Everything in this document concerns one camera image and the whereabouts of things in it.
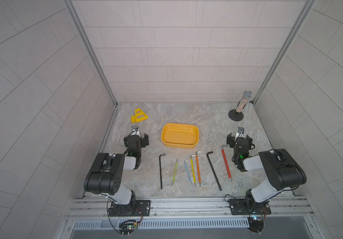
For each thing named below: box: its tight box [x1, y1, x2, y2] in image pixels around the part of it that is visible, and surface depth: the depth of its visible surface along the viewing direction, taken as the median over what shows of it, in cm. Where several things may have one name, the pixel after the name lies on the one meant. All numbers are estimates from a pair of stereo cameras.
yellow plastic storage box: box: [161, 122, 200, 149], surface depth 98 cm
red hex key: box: [220, 144, 233, 182], surface depth 88 cm
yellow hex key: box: [190, 154, 197, 187], surface depth 86 cm
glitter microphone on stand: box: [228, 90, 253, 121], surface depth 109 cm
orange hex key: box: [195, 150, 203, 187], surface depth 86 cm
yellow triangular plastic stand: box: [130, 108, 149, 123], surface depth 109 cm
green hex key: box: [167, 158, 178, 186], surface depth 84 cm
